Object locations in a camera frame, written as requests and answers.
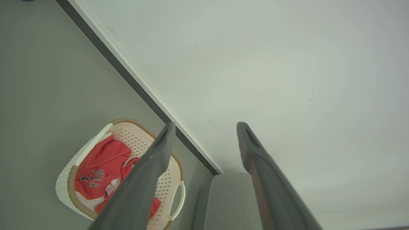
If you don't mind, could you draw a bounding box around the white perforated plastic laundry basket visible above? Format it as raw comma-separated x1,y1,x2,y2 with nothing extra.
55,118,186,230

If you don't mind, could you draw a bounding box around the black and white baseboard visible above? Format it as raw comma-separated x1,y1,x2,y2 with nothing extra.
56,0,223,176

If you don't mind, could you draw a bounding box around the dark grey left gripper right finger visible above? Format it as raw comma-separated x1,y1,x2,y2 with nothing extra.
237,122,323,230

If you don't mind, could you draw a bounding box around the grey fabric sofa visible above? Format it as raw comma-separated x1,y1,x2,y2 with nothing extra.
193,172,264,230

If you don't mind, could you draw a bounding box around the red garment with white trim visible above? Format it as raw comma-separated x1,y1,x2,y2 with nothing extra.
95,156,161,219

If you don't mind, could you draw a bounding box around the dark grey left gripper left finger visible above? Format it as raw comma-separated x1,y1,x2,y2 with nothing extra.
89,121,176,230

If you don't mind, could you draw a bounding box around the red Bulls basketball jersey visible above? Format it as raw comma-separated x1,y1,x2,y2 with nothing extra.
74,134,132,200

